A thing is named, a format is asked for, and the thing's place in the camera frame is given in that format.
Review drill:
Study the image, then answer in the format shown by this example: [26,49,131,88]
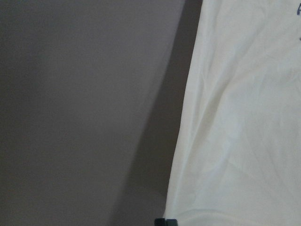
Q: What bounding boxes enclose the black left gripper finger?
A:
[154,218,178,226]

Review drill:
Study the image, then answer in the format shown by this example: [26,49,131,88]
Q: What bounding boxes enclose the beige long-sleeve printed shirt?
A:
[164,0,301,226]

